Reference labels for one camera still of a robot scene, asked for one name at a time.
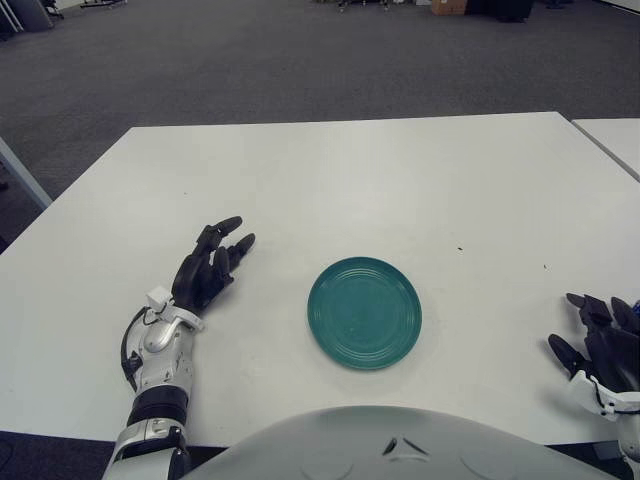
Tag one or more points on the white neighbouring table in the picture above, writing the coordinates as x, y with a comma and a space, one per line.
620, 140

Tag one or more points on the grey robot torso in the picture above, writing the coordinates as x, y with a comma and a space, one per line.
390, 450

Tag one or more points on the black floor stand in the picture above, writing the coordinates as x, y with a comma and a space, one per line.
102, 4

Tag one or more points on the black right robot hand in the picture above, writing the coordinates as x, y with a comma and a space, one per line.
615, 355

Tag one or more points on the round green plate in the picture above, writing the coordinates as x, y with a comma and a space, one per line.
364, 314

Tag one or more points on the grey edged side table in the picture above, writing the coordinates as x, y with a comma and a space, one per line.
22, 172

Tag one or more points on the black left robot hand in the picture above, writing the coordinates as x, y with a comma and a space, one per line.
192, 280

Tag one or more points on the brown cardboard box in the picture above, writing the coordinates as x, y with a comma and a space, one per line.
449, 6

